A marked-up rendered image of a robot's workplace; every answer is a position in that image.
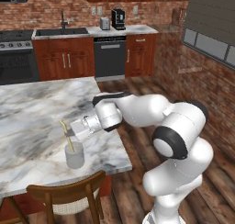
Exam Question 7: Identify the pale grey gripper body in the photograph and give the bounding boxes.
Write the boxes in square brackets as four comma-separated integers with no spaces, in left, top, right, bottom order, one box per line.
[70,117,93,142]

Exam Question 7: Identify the yellow-green straw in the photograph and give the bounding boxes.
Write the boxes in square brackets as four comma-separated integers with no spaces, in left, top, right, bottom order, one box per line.
[60,119,75,154]

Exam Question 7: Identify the clear glass cup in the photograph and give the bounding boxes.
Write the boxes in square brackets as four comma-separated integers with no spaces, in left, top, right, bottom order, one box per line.
[64,140,85,170]

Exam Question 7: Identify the red wooden cupboard with drawer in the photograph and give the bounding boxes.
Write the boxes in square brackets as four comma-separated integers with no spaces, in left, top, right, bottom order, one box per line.
[124,33,158,79]

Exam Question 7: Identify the brown wooden chair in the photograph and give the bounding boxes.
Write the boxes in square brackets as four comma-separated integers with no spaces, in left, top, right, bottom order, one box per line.
[26,169,106,224]
[0,196,30,224]

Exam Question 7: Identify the red wooden base cupboards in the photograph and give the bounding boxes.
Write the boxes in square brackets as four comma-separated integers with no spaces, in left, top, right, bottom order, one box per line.
[32,37,96,82]

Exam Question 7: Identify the dark grey dishwasher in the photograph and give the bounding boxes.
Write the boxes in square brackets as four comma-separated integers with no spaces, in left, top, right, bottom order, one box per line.
[93,35,128,83]

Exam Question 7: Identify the black and silver stove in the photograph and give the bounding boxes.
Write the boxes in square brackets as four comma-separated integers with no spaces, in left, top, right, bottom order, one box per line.
[0,29,41,86]

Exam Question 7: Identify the dark sink basin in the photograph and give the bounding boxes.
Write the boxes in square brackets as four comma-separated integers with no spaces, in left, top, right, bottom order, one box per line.
[35,27,90,38]

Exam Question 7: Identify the silver toaster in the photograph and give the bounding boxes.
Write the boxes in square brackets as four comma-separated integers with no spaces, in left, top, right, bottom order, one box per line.
[99,17,111,31]

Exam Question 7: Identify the black tap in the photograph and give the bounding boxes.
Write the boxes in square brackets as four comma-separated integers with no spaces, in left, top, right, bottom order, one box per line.
[60,9,71,30]

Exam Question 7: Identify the black coffee machine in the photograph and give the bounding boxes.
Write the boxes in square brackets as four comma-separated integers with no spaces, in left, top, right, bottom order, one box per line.
[110,7,128,31]

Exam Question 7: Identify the window with grey blind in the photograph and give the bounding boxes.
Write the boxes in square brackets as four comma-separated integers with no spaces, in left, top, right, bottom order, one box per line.
[181,0,235,71]

